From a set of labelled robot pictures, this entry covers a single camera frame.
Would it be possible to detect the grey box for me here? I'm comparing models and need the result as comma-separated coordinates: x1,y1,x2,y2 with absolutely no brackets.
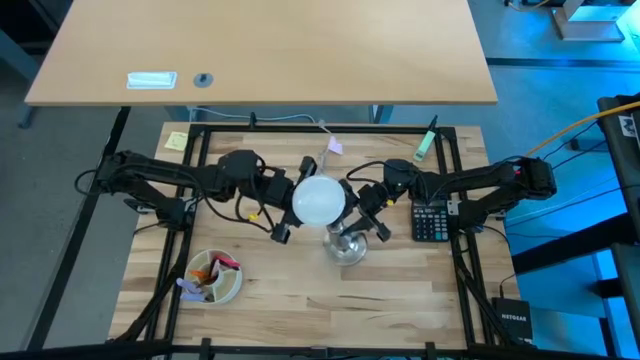
549,0,629,43

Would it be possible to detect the white round desk organizer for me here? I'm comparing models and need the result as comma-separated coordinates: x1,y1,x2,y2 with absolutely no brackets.
183,248,244,306

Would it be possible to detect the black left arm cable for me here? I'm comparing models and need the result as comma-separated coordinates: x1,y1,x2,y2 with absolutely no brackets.
197,169,277,235

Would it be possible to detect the light wooden desk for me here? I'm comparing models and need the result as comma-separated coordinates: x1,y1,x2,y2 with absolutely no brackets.
24,0,499,108

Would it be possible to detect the yellow cable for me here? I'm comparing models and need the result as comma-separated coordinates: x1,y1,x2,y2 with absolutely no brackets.
523,99,640,158

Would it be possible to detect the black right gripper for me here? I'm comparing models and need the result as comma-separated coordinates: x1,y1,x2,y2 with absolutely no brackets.
339,179,392,243

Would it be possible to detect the yellow sticky note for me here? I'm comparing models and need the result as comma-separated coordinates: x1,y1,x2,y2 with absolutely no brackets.
164,130,190,153

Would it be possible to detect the silver lamp stand black socket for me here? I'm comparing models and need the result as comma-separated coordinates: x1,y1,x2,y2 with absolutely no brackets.
322,219,369,267

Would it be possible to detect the white cable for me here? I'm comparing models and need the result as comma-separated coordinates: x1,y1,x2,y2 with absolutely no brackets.
191,105,332,134

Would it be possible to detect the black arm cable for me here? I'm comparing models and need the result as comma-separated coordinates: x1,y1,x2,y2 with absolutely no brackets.
345,159,397,182
197,169,277,235

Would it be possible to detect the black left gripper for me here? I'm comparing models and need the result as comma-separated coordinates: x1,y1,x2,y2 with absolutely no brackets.
257,155,319,245

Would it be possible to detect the black cabinet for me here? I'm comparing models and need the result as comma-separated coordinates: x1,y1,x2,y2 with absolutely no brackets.
596,92,640,236

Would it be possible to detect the green marker pen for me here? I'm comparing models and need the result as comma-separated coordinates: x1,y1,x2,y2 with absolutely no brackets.
412,115,440,163

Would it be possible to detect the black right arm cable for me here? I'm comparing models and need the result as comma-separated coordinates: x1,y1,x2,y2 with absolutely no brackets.
345,159,397,182

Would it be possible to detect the black Netgear router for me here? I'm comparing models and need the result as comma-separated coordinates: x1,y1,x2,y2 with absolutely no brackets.
490,296,535,347

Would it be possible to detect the white lightbulb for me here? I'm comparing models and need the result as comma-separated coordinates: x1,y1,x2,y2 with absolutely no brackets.
291,174,348,228

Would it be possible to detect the black aluminium table frame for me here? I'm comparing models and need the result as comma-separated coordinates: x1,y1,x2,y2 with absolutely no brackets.
104,122,509,360

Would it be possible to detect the black calculator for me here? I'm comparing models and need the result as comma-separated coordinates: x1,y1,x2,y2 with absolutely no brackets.
410,199,451,244

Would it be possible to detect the white label on desk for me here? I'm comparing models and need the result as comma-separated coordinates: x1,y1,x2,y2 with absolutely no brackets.
125,70,179,92

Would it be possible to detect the pink clip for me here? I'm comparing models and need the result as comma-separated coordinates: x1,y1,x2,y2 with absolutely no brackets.
213,254,242,272

